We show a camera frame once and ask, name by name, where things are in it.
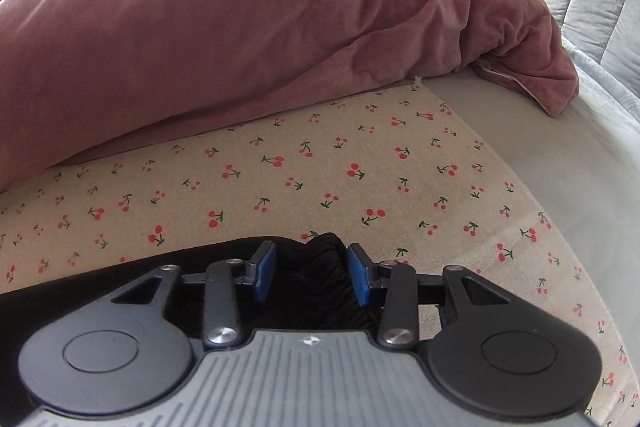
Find pink duvet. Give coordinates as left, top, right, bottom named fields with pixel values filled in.
left=1, top=0, right=579, bottom=188

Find cherry print cloth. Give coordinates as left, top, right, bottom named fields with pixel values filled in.
left=1, top=81, right=639, bottom=426

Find light blue bed sheet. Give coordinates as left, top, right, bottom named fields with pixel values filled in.
left=424, top=43, right=639, bottom=357

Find black pants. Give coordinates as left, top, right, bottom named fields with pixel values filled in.
left=1, top=234, right=378, bottom=426

